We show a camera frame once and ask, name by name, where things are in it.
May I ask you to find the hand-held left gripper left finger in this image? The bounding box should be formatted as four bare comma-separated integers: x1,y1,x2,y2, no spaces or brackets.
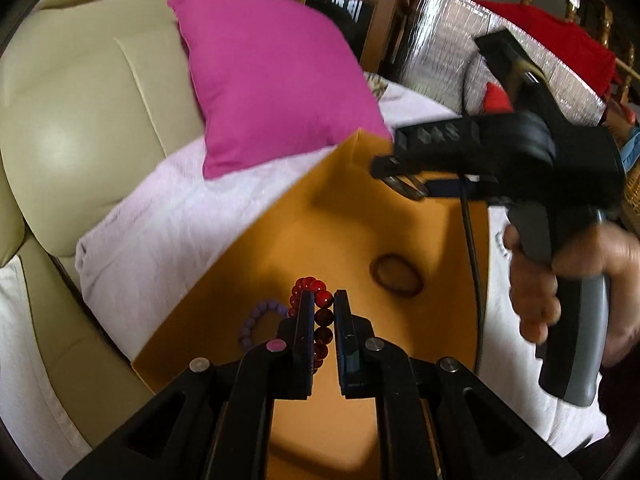
62,290,317,480

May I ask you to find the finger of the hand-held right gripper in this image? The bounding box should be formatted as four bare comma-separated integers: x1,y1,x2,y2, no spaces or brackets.
392,119,481,161
370,154,469,198

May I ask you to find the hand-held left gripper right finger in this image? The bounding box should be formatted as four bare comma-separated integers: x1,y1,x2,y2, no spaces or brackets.
334,289,583,480

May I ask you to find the red bead bracelet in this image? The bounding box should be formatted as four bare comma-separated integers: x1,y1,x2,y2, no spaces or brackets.
289,276,335,373

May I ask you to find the orange cardboard box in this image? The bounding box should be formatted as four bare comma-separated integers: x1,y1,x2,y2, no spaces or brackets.
131,130,493,480

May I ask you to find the person's right hand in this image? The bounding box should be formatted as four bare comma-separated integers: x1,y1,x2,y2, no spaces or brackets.
502,220,640,368

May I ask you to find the thin bangle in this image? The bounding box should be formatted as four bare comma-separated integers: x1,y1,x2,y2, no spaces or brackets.
369,255,425,298

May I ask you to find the red cushion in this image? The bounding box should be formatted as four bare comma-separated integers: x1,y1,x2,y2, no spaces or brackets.
482,82,516,113

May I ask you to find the wicker basket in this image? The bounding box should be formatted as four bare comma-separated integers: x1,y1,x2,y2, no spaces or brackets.
607,110,640,231

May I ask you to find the light blue cloth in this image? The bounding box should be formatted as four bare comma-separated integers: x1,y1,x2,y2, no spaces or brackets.
620,125,640,158

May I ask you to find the patterned cloth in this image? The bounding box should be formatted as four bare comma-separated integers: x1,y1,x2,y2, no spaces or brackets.
364,71,391,103

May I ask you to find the silver foil board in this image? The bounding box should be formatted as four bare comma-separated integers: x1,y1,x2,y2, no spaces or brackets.
400,0,608,128

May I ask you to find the wooden cabinet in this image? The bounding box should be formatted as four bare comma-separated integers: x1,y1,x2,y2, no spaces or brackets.
285,0,406,73

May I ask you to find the red cloth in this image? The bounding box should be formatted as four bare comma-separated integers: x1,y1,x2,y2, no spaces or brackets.
475,0,618,98

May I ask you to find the wooden railing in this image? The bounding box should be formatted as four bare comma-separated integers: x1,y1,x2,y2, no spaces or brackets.
410,0,640,106

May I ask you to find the pale pink blanket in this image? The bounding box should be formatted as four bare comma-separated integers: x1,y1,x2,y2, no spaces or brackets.
75,80,613,461

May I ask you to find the magenta pillow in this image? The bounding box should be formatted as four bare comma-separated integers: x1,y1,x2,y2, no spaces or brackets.
166,0,393,181

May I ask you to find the beige leather sofa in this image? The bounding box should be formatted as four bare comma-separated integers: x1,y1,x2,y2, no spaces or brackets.
0,0,238,461

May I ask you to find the purple bead bracelet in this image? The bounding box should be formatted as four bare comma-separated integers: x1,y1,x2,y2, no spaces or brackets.
239,299,290,353

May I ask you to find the black cable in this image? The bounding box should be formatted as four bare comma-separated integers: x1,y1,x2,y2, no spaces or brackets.
457,172,486,378

